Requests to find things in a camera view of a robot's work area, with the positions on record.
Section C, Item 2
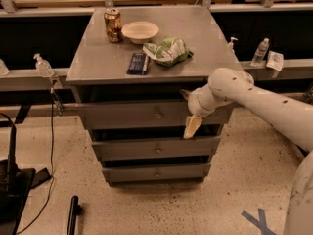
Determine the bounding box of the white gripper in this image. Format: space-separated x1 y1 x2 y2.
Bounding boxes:
180 85 230 139

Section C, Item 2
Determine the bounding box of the grey top drawer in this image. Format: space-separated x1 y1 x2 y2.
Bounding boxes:
76 98 239 130

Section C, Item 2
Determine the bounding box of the grey drawer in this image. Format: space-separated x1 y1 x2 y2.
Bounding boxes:
92 136 220 161
76 98 239 130
103 163 211 183

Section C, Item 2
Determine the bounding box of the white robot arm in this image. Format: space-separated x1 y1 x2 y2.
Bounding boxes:
184 68 313 235

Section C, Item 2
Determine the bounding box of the grey middle drawer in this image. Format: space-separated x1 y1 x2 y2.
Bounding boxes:
92 136 220 161

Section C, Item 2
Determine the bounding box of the grey bottom drawer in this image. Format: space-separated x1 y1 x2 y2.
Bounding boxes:
103 163 211 183

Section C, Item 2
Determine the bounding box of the grey drawer cabinet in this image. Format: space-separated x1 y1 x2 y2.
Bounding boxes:
65 5 246 187

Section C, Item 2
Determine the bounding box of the green chip bag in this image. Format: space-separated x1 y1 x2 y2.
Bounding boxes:
143 37 194 67

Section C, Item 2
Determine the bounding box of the dark blue snack bar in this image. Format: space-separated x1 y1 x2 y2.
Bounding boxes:
127 53 149 75

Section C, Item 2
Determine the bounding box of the small white pump bottle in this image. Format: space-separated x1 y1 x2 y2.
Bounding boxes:
228 36 238 54

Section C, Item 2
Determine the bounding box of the clear plastic water bottle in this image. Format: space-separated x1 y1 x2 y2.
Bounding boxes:
251 38 269 66

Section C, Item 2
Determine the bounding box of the white paper bowl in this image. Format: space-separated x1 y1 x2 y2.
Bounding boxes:
121 21 159 44

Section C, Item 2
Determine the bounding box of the white paper packet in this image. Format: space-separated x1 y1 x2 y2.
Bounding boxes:
266 51 284 71

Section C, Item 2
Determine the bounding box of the gold soda can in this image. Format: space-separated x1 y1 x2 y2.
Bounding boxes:
104 8 123 43

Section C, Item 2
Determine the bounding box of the clear sanitizer pump bottle left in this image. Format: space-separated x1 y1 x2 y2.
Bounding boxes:
33 53 54 78

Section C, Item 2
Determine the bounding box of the black bar on floor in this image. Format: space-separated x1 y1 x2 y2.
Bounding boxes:
67 195 82 235

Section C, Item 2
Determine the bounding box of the black stand base left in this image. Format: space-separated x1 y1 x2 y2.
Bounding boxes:
0 113 52 235

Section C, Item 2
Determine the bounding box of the clear bottle far left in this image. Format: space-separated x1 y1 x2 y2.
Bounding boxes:
0 59 10 75

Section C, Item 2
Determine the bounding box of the black cable on floor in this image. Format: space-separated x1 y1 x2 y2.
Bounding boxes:
16 87 57 235

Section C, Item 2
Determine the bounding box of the grey metal rail shelf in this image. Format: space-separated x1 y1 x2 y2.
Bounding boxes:
0 59 313 92

